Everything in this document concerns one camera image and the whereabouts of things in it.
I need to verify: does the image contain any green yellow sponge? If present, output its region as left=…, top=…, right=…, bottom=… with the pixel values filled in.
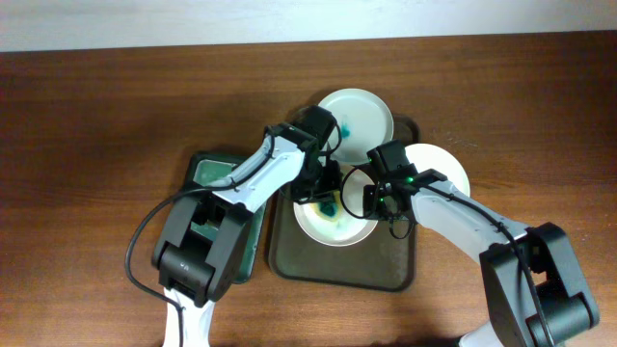
left=312, top=200, right=343, bottom=221

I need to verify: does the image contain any white plate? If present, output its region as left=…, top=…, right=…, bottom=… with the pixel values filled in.
left=318, top=89, right=394, bottom=165
left=405, top=144, right=470, bottom=197
left=293, top=170, right=378, bottom=247

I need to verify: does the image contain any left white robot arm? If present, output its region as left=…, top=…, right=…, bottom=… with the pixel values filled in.
left=151, top=121, right=340, bottom=346

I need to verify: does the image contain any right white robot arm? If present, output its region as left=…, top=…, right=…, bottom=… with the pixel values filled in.
left=363, top=170, right=600, bottom=347

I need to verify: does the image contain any large dark brown tray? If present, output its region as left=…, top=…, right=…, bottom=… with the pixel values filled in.
left=267, top=113, right=420, bottom=293

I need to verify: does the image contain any small green wash tray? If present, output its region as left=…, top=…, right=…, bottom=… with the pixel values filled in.
left=182, top=151, right=267, bottom=284

